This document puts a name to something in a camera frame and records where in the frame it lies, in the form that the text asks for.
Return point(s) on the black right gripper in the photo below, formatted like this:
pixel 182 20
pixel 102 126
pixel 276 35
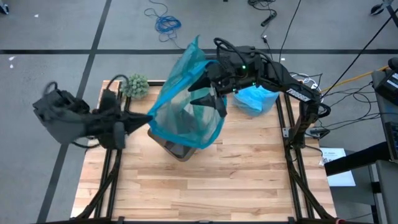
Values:
pixel 236 73

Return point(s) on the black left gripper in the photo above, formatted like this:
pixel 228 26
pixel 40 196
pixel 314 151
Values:
pixel 109 124

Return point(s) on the teal trash bag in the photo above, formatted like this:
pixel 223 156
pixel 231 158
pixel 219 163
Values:
pixel 183 102

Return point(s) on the light blue trash bag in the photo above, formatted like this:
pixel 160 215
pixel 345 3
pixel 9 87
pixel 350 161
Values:
pixel 255 101

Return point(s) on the dark grey trash bin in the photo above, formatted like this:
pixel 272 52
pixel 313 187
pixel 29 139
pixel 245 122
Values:
pixel 177 149

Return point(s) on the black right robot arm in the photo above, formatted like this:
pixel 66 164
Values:
pixel 298 93

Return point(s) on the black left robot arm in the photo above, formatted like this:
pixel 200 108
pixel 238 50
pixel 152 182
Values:
pixel 59 119

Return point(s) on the green artificial potted plant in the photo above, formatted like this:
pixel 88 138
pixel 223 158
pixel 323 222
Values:
pixel 135 86

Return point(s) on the white power strip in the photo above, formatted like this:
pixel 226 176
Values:
pixel 311 87

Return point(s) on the white printed paper sheet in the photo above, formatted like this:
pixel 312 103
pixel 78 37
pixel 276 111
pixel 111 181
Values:
pixel 339 179

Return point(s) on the black desk bar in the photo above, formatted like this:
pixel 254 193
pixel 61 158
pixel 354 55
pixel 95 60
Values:
pixel 357 158

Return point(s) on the black stand pole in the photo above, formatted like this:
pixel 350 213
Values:
pixel 367 46

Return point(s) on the black stand foot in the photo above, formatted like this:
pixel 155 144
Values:
pixel 3 8
pixel 377 9

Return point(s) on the black desk device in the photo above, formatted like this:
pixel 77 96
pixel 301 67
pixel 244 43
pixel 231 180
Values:
pixel 387 84

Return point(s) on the grey cabinet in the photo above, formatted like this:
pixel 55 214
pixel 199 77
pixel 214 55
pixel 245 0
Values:
pixel 387 193

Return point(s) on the black aluminium cross rail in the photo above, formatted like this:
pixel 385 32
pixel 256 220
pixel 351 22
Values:
pixel 155 222
pixel 157 83

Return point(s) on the black aluminium support frame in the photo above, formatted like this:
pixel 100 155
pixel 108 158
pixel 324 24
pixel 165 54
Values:
pixel 109 174
pixel 306 193

